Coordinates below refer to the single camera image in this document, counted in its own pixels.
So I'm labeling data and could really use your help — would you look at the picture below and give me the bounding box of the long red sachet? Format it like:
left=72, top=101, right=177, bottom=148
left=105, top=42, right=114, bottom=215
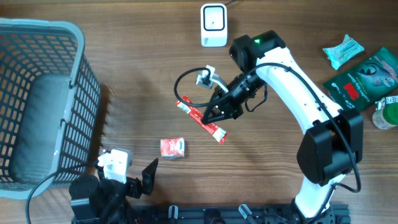
left=175, top=95, right=228, bottom=145

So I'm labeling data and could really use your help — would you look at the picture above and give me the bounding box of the red tissue box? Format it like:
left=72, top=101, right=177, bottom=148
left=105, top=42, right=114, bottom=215
left=160, top=138, right=185, bottom=159

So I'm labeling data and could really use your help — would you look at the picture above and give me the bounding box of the mint tissue pack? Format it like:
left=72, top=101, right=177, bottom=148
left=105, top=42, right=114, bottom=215
left=323, top=34, right=364, bottom=70

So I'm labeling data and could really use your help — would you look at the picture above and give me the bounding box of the green 3M gloves packet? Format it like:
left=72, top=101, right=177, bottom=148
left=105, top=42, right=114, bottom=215
left=323, top=47, right=397, bottom=111

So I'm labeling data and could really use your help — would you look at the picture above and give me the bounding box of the small green white box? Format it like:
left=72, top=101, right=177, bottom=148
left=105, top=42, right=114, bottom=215
left=376, top=95, right=398, bottom=110

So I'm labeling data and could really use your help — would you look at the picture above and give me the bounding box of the chicken seasoning jar green lid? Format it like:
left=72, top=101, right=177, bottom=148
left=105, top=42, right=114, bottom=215
left=373, top=103, right=397, bottom=129

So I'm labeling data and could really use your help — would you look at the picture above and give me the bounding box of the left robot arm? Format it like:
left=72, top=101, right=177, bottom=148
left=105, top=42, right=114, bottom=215
left=69, top=158, right=159, bottom=224

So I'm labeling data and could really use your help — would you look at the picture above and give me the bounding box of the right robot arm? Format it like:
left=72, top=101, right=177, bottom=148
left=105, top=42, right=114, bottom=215
left=197, top=30, right=363, bottom=223

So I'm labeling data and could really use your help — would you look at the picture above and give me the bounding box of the grey plastic mesh basket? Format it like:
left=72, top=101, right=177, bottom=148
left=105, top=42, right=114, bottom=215
left=1, top=18, right=101, bottom=200

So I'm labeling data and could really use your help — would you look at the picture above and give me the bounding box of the black right camera cable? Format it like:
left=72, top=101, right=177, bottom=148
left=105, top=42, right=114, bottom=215
left=173, top=62, right=362, bottom=224

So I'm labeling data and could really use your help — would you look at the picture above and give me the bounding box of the black camera cable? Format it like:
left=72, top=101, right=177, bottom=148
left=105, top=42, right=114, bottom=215
left=25, top=161, right=100, bottom=224
left=173, top=62, right=362, bottom=224

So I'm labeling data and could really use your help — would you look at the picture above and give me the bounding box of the black left camera cable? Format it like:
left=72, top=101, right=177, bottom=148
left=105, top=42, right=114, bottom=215
left=25, top=161, right=100, bottom=224

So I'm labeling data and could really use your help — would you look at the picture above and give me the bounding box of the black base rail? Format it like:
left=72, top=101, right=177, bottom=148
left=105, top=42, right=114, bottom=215
left=73, top=202, right=351, bottom=224

